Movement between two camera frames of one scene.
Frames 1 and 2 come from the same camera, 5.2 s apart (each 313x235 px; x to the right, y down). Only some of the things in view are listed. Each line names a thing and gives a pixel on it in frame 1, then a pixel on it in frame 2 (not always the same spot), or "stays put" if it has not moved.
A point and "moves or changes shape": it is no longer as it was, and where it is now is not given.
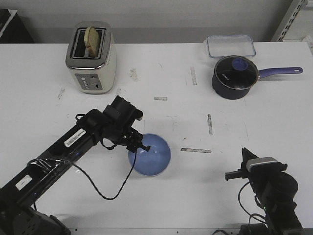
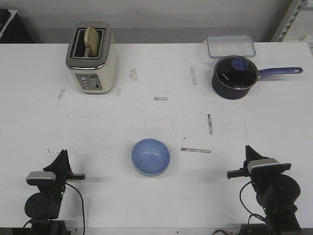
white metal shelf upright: (295, 8) stays put
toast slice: (92, 40) stays put
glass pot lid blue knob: (236, 72) stays put
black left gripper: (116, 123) -> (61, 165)
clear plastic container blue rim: (220, 46) stays put
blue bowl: (154, 161) moves or changes shape
